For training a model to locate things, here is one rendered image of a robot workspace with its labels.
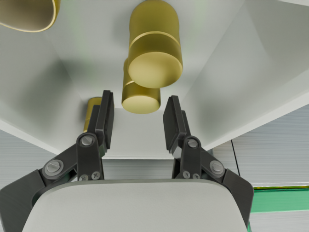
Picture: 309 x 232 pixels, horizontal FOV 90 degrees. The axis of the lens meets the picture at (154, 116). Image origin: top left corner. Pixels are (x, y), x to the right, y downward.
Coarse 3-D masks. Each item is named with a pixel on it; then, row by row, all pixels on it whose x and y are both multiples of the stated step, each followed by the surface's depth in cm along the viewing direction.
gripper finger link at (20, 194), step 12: (24, 180) 8; (36, 180) 8; (48, 180) 9; (60, 180) 9; (0, 192) 8; (12, 192) 8; (24, 192) 8; (36, 192) 8; (0, 204) 7; (12, 204) 8; (24, 204) 8; (0, 216) 7; (12, 216) 7; (24, 216) 7; (12, 228) 7
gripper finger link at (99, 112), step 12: (108, 96) 12; (96, 108) 12; (108, 108) 11; (96, 120) 11; (108, 120) 10; (96, 132) 10; (108, 132) 11; (108, 144) 11; (60, 156) 9; (72, 156) 9; (48, 168) 8; (60, 168) 9; (72, 168) 9
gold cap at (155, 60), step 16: (160, 0) 10; (144, 16) 9; (160, 16) 9; (176, 16) 10; (144, 32) 9; (160, 32) 9; (176, 32) 9; (144, 48) 8; (160, 48) 8; (176, 48) 9; (128, 64) 9; (144, 64) 9; (160, 64) 9; (176, 64) 9; (144, 80) 10; (160, 80) 10; (176, 80) 10
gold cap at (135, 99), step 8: (128, 80) 13; (128, 88) 12; (136, 88) 12; (144, 88) 12; (152, 88) 12; (128, 96) 12; (136, 96) 12; (144, 96) 12; (152, 96) 12; (128, 104) 13; (136, 104) 13; (144, 104) 13; (152, 104) 13; (160, 104) 13; (136, 112) 14; (144, 112) 14; (152, 112) 14
